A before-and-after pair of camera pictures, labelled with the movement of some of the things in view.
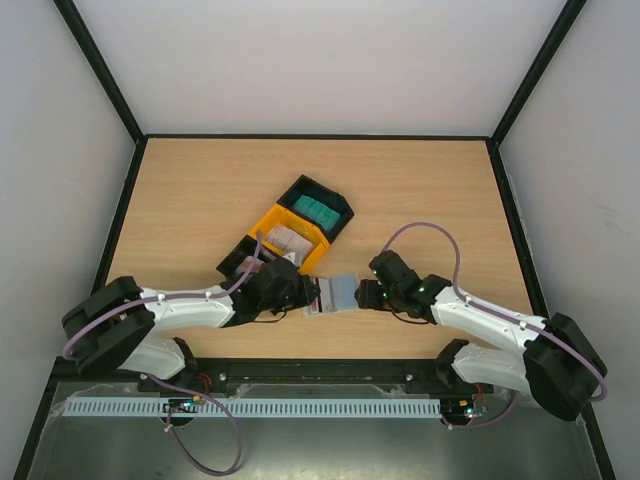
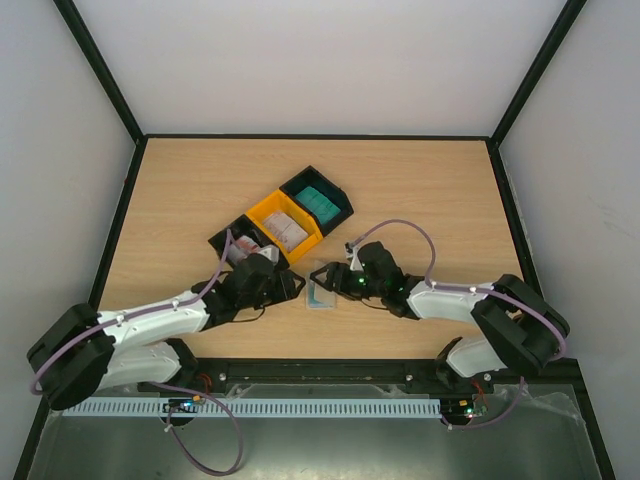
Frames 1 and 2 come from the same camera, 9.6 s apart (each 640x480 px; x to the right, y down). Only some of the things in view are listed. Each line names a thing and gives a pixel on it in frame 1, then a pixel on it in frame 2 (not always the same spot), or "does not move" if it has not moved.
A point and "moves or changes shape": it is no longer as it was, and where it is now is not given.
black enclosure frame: x=139 y=138 does not move
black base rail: x=433 y=374 does not move
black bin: x=245 y=249 moves or changes shape
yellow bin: x=298 y=225 moves or changes shape
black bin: x=307 y=186 moves or changes shape
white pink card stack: x=287 y=241 → x=288 y=230
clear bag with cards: x=337 y=293 moves or changes shape
